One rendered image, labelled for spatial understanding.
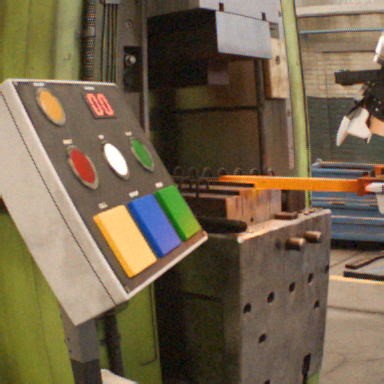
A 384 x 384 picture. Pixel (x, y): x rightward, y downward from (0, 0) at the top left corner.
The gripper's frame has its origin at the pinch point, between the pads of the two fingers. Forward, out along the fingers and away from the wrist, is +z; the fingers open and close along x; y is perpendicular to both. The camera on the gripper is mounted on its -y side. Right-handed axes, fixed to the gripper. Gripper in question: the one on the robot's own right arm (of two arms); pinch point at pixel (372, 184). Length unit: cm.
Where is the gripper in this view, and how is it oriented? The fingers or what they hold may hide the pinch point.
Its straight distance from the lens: 118.6
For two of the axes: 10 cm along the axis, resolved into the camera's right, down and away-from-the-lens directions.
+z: -7.6, -0.3, 6.5
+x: 6.5, -1.2, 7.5
